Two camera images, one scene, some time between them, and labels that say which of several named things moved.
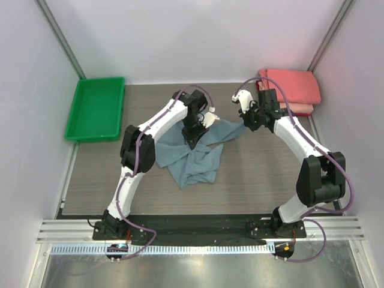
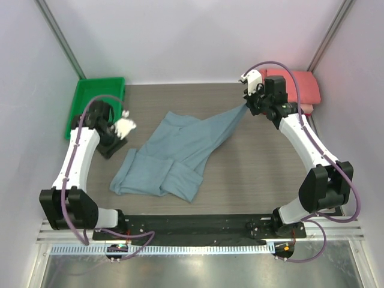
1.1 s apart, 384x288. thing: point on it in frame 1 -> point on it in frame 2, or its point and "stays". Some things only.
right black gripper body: (249, 118) -> (252, 104)
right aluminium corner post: (330, 34) stays
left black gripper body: (192, 128) -> (110, 143)
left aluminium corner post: (60, 36) stays
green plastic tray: (96, 110) stays
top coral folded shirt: (301, 86) stays
